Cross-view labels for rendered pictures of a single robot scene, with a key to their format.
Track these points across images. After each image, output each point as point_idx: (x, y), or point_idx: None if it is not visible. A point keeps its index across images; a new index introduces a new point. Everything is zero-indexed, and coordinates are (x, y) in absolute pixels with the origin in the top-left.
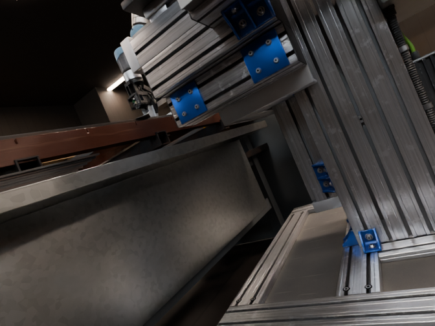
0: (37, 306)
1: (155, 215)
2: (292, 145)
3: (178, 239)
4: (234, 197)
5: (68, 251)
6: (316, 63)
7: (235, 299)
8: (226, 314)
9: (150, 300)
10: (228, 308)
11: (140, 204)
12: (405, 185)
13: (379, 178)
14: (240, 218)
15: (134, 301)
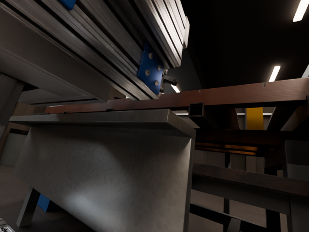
0: (37, 153)
1: (66, 153)
2: None
3: (64, 176)
4: (118, 196)
5: (47, 144)
6: None
7: (9, 229)
8: (2, 223)
9: (43, 186)
10: (8, 225)
11: (66, 143)
12: None
13: None
14: (108, 223)
15: (42, 179)
